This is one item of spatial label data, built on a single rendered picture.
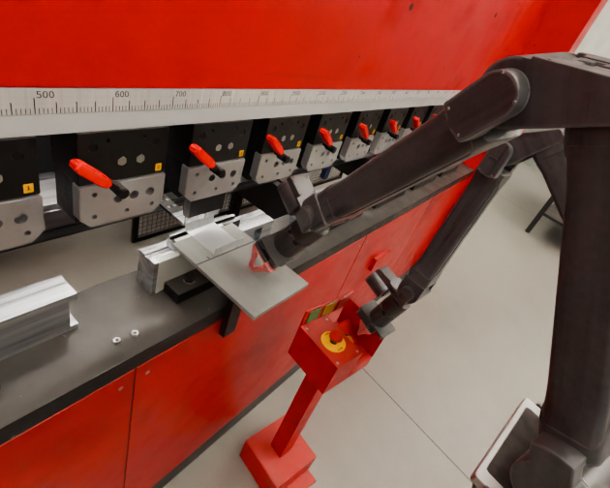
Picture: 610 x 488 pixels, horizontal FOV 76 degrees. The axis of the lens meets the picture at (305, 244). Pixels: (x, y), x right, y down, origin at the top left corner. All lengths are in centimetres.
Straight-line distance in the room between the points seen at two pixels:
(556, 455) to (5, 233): 70
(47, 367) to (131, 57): 54
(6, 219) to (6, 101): 16
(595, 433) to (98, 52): 69
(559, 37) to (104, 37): 243
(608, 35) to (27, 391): 817
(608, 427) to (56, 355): 81
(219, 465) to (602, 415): 145
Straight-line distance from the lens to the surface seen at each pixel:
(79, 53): 61
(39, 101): 61
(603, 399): 45
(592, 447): 47
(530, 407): 90
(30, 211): 67
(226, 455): 174
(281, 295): 84
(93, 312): 93
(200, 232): 95
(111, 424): 101
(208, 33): 71
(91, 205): 70
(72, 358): 86
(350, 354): 111
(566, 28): 274
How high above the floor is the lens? 156
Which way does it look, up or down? 33 degrees down
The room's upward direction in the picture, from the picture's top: 21 degrees clockwise
